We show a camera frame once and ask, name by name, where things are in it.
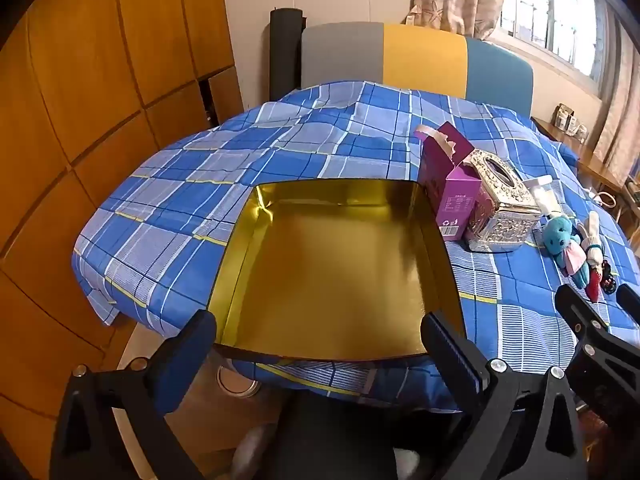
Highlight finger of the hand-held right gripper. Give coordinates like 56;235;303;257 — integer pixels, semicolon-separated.
616;284;640;321
555;284;640;423

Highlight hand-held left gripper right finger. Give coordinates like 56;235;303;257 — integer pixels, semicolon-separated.
420;311;588;480

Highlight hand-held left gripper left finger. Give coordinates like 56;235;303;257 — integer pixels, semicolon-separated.
50;309;218;480

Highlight gold-lined square box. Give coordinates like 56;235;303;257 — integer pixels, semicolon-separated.
204;178;468;362

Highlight white rabbit plush doll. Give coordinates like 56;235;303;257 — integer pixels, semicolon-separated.
580;210;606;303

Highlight blue plush doll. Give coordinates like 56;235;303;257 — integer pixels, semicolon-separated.
542;212;590;288

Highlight white tube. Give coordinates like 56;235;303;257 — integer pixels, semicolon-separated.
525;176;558;217

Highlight silver embossed tissue box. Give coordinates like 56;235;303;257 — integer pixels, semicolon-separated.
462;149;543;253

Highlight wooden desk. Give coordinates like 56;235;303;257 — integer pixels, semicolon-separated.
531;116;640;221

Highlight purple carton with ribbon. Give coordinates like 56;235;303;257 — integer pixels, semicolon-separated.
414;121;488;242

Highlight plain beige curtain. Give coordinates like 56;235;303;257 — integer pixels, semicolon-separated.
592;45;640;181

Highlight blue plaid blanket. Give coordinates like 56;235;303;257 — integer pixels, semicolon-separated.
71;80;640;413

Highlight grey yellow blue headboard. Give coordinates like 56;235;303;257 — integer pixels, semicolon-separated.
300;21;535;113

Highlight barred window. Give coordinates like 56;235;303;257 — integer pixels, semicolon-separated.
500;0;626;86

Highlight wooden wardrobe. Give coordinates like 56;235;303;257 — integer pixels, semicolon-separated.
0;0;246;461

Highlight black rolled mat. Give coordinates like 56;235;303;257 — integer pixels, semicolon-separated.
270;7;306;103

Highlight round metal ring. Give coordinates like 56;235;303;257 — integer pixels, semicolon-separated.
216;365;260;398

